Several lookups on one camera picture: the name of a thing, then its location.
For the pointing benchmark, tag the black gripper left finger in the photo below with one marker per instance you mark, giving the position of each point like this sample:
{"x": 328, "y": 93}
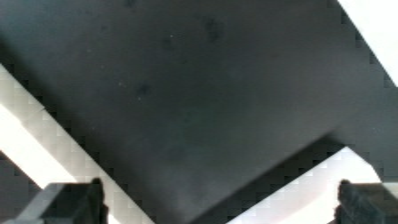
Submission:
{"x": 69, "y": 204}

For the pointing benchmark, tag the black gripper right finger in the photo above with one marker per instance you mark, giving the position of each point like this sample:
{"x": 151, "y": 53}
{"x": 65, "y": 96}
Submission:
{"x": 369, "y": 203}

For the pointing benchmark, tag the white U-shaped border frame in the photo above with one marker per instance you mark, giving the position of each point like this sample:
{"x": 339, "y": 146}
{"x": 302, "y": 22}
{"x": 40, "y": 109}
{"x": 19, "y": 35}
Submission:
{"x": 216, "y": 102}

